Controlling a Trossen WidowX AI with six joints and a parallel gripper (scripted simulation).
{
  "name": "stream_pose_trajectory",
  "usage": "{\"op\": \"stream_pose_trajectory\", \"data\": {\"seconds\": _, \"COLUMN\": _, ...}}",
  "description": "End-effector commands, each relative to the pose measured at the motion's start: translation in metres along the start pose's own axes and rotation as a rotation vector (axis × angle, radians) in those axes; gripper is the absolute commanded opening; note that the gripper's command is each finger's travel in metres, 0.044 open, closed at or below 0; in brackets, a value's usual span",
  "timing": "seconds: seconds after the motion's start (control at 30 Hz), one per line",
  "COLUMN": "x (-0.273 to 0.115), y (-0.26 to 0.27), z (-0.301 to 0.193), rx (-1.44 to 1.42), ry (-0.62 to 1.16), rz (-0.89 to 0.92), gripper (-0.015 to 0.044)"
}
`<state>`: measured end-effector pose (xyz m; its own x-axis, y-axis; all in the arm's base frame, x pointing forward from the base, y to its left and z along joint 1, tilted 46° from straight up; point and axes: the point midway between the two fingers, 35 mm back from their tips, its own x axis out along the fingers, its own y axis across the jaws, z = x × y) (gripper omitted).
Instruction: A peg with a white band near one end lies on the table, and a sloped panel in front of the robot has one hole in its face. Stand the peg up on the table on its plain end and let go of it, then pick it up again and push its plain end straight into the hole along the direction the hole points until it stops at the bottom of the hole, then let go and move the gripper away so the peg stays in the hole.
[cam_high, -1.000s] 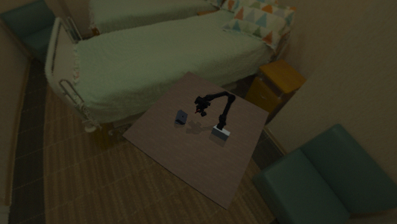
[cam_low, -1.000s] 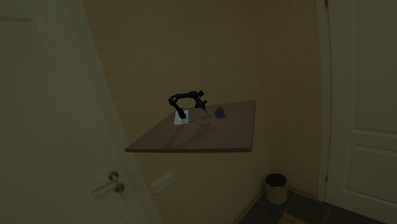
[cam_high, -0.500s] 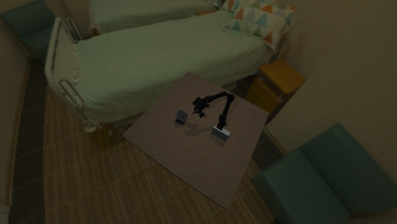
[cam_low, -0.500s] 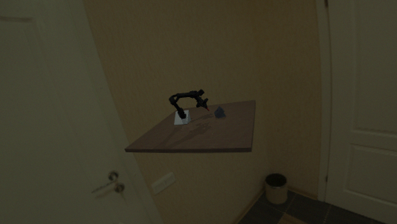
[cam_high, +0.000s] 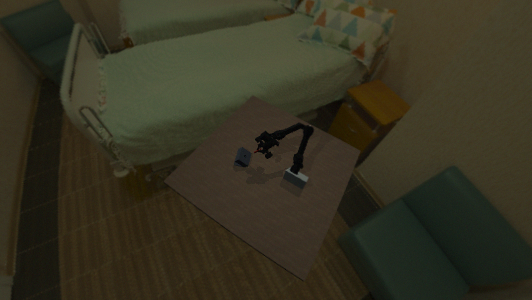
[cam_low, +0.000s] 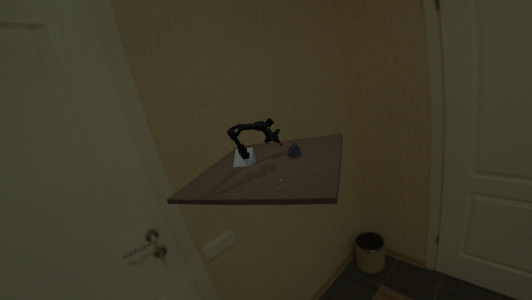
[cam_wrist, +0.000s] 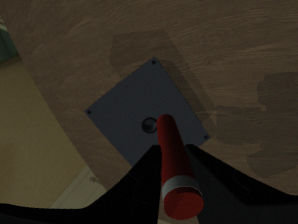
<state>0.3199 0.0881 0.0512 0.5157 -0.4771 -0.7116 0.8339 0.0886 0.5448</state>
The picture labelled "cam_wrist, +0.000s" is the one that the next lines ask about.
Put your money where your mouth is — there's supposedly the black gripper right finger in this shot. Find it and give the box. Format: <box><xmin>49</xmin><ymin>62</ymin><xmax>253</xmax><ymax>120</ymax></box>
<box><xmin>184</xmin><ymin>144</ymin><xmax>298</xmax><ymax>224</ymax></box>

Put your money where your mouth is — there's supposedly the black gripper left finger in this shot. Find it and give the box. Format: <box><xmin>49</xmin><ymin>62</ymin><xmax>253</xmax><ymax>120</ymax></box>
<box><xmin>0</xmin><ymin>145</ymin><xmax>162</xmax><ymax>224</ymax></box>

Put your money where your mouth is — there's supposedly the dark red peg with white band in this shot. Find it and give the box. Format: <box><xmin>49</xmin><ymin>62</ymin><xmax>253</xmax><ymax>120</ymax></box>
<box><xmin>157</xmin><ymin>115</ymin><xmax>204</xmax><ymax>220</ymax></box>

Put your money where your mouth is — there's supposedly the dark grey panel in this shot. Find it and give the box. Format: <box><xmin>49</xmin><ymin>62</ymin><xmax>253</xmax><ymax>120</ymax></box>
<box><xmin>84</xmin><ymin>56</ymin><xmax>210</xmax><ymax>168</ymax></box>

